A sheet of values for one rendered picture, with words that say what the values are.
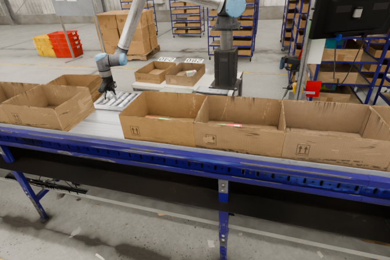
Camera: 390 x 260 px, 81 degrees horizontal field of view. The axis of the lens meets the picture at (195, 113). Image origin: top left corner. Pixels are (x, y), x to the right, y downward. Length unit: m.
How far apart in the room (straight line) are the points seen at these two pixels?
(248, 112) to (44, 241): 1.75
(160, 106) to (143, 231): 1.00
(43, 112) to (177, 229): 1.21
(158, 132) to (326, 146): 0.73
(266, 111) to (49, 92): 1.44
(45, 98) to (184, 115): 1.02
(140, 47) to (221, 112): 4.63
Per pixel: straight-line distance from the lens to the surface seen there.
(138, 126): 1.17
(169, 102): 1.37
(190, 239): 1.88
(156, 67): 2.68
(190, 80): 2.12
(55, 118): 1.49
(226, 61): 2.01
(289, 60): 1.81
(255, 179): 1.09
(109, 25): 6.06
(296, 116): 1.31
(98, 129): 1.46
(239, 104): 1.27
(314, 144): 1.05
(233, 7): 1.74
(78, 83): 2.43
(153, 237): 1.92
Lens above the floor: 1.60
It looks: 30 degrees down
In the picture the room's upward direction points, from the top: 4 degrees counter-clockwise
